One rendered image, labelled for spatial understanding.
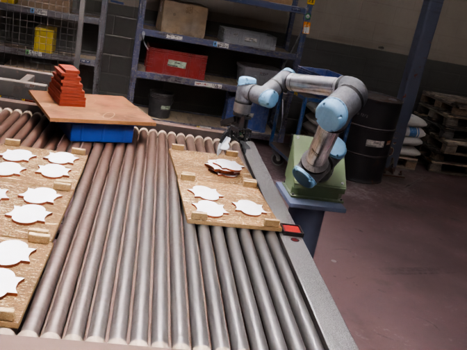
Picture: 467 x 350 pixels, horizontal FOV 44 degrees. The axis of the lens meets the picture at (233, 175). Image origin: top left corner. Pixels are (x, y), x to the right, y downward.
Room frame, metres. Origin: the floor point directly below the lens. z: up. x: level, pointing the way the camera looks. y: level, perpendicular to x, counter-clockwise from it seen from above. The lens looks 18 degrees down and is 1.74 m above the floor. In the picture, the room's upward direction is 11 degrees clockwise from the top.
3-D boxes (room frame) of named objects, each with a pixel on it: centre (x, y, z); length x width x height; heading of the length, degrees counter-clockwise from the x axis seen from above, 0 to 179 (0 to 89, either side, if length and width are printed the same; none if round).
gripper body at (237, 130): (2.43, 0.01, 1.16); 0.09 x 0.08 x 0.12; 40
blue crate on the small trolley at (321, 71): (5.74, -0.70, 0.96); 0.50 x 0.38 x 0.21; 28
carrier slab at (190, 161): (2.51, 0.11, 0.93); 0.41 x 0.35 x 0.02; 15
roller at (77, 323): (2.03, 0.45, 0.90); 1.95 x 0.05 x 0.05; 10
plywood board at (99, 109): (2.77, 0.76, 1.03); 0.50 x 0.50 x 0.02; 32
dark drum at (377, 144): (6.10, -1.31, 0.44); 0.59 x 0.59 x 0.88
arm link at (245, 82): (2.44, 0.02, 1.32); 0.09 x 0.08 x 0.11; 50
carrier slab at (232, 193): (2.10, 0.01, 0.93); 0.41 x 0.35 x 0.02; 14
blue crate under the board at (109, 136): (2.72, 0.72, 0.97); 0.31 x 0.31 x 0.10; 32
